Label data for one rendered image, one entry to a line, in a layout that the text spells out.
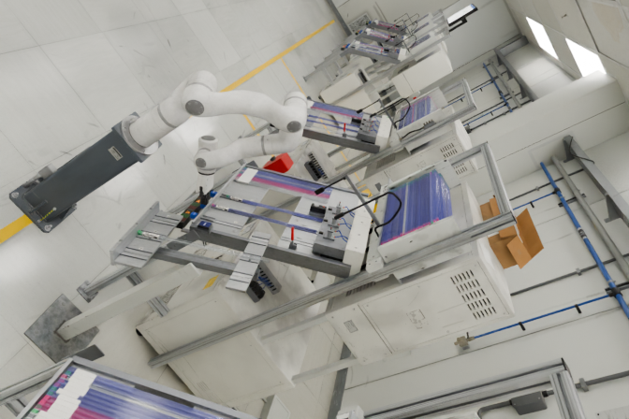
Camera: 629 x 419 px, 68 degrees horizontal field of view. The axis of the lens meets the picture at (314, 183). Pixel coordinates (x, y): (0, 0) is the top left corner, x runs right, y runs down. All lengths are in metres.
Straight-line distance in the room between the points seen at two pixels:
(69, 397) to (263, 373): 1.19
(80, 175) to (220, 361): 1.11
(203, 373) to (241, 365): 0.24
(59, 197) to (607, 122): 4.62
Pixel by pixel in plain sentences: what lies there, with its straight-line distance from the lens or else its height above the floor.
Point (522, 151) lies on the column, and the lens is 5.19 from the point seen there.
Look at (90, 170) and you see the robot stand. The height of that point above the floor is 0.44.
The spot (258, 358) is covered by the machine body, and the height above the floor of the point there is 0.56.
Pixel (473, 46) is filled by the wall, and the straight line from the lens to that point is 10.59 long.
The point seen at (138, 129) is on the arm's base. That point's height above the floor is 0.76.
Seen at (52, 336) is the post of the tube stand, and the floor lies 0.01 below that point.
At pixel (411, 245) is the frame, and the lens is 1.87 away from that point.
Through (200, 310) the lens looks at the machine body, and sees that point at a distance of 2.36.
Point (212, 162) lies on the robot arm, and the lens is 2.03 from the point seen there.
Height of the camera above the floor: 2.03
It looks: 23 degrees down
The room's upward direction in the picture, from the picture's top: 62 degrees clockwise
